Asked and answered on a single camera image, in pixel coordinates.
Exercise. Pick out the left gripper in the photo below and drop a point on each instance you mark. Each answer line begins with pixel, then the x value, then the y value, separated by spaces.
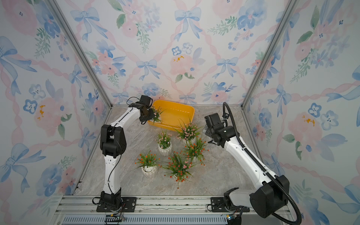
pixel 151 111

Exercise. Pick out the corner aluminium post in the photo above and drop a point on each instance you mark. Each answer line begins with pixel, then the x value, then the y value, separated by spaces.
pixel 285 18
pixel 58 14

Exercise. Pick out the red flower pot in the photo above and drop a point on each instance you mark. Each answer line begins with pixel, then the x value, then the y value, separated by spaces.
pixel 178 168
pixel 195 149
pixel 149 163

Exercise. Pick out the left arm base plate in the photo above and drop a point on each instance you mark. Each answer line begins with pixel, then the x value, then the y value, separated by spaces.
pixel 123 204

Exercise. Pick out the aluminium front rail frame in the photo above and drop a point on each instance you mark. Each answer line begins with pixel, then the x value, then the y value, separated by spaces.
pixel 156 210

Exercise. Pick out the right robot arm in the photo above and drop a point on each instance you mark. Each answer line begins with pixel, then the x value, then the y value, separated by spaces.
pixel 269 196

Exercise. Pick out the yellow plastic storage box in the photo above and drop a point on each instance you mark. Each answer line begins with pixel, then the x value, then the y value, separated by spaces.
pixel 174 115

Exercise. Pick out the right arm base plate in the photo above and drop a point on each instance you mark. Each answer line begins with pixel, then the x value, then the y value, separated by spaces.
pixel 222 204

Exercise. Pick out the left corner aluminium post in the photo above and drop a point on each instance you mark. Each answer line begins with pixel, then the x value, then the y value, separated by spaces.
pixel 58 14

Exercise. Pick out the red flower pot front left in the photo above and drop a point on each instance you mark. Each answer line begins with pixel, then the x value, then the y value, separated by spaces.
pixel 149 163

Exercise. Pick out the red flower pot right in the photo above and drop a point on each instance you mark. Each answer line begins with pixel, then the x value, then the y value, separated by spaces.
pixel 195 149

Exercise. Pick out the pink gypsophila pot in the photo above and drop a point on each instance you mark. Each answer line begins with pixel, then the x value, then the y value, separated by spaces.
pixel 157 114
pixel 188 132
pixel 164 143

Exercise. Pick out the right corner aluminium post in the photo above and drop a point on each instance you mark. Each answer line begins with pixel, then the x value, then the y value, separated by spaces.
pixel 285 18

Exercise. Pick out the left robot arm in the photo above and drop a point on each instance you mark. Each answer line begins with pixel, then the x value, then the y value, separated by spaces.
pixel 113 144

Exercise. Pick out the red flower pot front centre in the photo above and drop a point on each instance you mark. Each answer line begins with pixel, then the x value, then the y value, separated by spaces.
pixel 178 168

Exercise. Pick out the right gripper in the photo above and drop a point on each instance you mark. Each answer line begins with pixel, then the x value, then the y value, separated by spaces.
pixel 208 132

